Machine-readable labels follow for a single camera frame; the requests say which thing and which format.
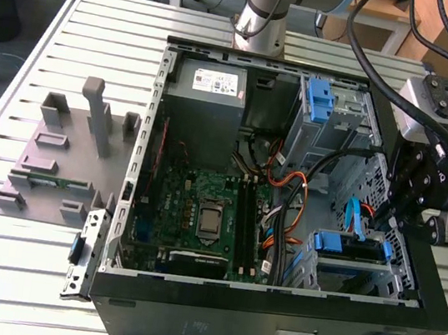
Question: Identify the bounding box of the grey power supply unit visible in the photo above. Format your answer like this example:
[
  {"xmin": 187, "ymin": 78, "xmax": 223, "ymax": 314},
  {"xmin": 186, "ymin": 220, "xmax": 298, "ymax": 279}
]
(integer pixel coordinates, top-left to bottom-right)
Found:
[{"xmin": 153, "ymin": 56, "xmax": 251, "ymax": 174}]

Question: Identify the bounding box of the black RAM slot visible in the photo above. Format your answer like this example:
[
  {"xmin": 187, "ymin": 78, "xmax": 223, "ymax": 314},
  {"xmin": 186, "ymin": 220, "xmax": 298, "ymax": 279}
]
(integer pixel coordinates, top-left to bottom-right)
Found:
[
  {"xmin": 227, "ymin": 172, "xmax": 259, "ymax": 276},
  {"xmin": 238, "ymin": 174, "xmax": 270, "ymax": 278}
]

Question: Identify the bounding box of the black graphics card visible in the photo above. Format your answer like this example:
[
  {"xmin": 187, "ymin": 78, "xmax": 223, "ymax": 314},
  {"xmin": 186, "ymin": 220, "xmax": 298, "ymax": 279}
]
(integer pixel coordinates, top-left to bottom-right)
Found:
[{"xmin": 165, "ymin": 247, "xmax": 231, "ymax": 281}]

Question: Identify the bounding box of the blue rear port connector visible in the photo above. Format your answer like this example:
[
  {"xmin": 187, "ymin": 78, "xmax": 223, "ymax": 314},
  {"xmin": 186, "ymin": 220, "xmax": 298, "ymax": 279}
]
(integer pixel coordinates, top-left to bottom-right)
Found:
[{"xmin": 68, "ymin": 232, "xmax": 87, "ymax": 265}]

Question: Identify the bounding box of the black PC case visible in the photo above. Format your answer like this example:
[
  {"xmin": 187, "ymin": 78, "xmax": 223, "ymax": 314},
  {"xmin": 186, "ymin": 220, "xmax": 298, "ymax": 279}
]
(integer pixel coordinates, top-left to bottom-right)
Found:
[{"xmin": 53, "ymin": 24, "xmax": 448, "ymax": 335}]

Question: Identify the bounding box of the green motherboard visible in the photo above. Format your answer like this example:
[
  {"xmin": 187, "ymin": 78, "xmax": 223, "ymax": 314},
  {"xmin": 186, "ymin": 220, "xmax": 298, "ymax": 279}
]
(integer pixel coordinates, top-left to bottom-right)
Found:
[{"xmin": 120, "ymin": 157, "xmax": 286, "ymax": 288}]

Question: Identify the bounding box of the metal drive cage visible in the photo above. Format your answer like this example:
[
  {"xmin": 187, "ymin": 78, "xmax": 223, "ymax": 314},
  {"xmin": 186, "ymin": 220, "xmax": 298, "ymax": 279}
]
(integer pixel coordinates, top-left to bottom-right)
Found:
[{"xmin": 278, "ymin": 72, "xmax": 391, "ymax": 199}]

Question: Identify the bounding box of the silver CPU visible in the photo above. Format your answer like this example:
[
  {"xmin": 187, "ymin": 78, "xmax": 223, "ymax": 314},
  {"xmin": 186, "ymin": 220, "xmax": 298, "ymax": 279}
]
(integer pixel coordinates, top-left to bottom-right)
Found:
[{"xmin": 199, "ymin": 209, "xmax": 222, "ymax": 235}]

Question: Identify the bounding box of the blue data wire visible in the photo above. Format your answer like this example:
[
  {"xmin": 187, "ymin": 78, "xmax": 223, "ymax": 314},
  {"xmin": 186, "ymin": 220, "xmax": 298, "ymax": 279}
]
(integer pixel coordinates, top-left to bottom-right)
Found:
[{"xmin": 341, "ymin": 196, "xmax": 374, "ymax": 243}]

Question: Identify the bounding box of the CPU socket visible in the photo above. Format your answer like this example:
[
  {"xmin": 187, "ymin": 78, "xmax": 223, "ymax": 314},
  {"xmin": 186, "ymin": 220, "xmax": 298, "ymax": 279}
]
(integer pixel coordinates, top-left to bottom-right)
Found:
[{"xmin": 191, "ymin": 197, "xmax": 229, "ymax": 251}]

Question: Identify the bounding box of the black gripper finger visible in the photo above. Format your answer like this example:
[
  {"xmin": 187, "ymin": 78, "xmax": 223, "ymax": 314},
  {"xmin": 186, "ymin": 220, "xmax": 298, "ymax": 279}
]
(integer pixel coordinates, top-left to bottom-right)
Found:
[
  {"xmin": 373, "ymin": 145, "xmax": 434, "ymax": 236},
  {"xmin": 385, "ymin": 199, "xmax": 448, "ymax": 249}
]

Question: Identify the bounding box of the hard disk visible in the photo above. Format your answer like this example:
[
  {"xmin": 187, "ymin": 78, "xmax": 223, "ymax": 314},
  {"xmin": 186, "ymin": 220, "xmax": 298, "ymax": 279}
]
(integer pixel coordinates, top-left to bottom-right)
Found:
[{"xmin": 305, "ymin": 227, "xmax": 394, "ymax": 300}]

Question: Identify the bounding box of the orange wire bundle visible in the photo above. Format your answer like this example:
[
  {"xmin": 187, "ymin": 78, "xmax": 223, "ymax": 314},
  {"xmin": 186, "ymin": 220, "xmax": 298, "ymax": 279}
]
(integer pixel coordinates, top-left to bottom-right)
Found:
[{"xmin": 256, "ymin": 167, "xmax": 313, "ymax": 256}]

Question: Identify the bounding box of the black internal cable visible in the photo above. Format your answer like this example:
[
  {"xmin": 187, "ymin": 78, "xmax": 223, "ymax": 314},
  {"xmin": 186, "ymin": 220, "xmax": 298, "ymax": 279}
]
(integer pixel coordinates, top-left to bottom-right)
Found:
[{"xmin": 264, "ymin": 137, "xmax": 383, "ymax": 301}]

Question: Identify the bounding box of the grey parts rack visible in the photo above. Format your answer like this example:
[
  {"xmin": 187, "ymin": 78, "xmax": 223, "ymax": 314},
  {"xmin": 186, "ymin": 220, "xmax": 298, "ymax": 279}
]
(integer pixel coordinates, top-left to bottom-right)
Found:
[{"xmin": 0, "ymin": 64, "xmax": 149, "ymax": 238}]

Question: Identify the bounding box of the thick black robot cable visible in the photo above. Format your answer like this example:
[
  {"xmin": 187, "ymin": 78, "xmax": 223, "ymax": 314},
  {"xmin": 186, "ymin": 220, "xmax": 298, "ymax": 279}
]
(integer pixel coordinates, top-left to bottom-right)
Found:
[{"xmin": 328, "ymin": 0, "xmax": 448, "ymax": 162}]

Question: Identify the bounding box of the blue plastic drive latch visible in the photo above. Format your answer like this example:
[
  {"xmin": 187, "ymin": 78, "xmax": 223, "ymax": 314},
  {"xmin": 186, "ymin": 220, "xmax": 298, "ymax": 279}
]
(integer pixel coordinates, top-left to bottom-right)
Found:
[{"xmin": 303, "ymin": 77, "xmax": 338, "ymax": 125}]

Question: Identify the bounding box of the metal disk bay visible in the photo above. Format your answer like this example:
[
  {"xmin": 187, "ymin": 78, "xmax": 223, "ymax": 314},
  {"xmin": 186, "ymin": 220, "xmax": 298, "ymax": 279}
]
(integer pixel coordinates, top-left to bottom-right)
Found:
[{"xmin": 300, "ymin": 226, "xmax": 424, "ymax": 306}]

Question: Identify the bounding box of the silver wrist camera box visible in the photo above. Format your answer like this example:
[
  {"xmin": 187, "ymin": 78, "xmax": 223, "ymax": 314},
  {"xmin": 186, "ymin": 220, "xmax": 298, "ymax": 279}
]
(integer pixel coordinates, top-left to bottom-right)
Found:
[{"xmin": 391, "ymin": 75, "xmax": 448, "ymax": 148}]

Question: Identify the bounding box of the green RAM stick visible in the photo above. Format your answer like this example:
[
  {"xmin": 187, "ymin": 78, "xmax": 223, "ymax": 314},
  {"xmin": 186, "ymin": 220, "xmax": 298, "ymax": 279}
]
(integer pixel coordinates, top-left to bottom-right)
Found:
[{"xmin": 27, "ymin": 174, "xmax": 90, "ymax": 193}]

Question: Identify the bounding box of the power wire with black plug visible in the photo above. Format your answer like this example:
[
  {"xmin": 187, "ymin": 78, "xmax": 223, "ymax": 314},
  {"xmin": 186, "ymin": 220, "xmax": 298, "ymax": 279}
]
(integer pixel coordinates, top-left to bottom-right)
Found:
[{"xmin": 358, "ymin": 202, "xmax": 380, "ymax": 221}]

